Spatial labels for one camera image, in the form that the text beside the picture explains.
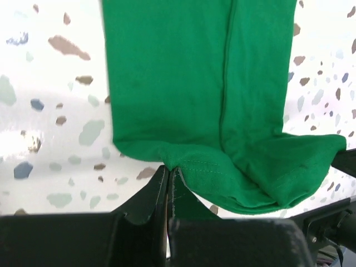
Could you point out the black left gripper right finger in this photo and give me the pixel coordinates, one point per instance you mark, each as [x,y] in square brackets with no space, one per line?
[198,237]

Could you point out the green t shirt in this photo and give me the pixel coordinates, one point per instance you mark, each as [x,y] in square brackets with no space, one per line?
[201,86]

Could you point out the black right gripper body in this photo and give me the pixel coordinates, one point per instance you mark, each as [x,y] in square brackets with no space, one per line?
[330,225]

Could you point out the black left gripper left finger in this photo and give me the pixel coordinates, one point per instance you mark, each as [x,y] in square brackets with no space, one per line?
[134,234]

